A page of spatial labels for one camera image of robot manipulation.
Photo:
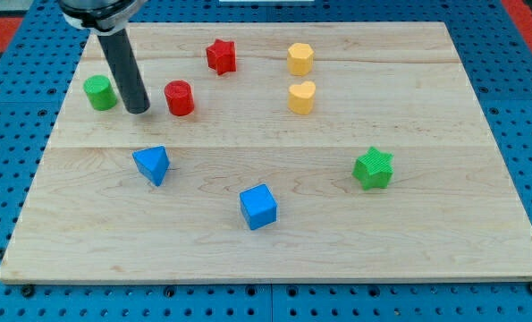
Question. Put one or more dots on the blue triangle block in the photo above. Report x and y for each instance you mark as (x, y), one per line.
(152, 163)

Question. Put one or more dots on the light wooden board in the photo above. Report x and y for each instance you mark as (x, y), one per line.
(449, 214)

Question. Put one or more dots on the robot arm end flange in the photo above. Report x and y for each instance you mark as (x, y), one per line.
(101, 17)

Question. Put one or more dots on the yellow heart block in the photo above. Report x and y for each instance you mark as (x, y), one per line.
(301, 97)

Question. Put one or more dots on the green cylinder block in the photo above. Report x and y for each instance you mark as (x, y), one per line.
(100, 93)

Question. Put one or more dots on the red cylinder block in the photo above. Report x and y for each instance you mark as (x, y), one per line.
(179, 97)

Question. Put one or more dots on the blue cube block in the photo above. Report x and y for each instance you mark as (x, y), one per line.
(258, 206)

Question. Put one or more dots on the green star block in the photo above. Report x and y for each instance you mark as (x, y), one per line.
(374, 169)

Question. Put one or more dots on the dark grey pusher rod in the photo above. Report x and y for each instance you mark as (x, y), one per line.
(123, 66)

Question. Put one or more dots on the red star block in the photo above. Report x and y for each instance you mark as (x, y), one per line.
(221, 56)

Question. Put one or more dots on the yellow hexagon block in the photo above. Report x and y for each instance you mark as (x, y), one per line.
(300, 59)

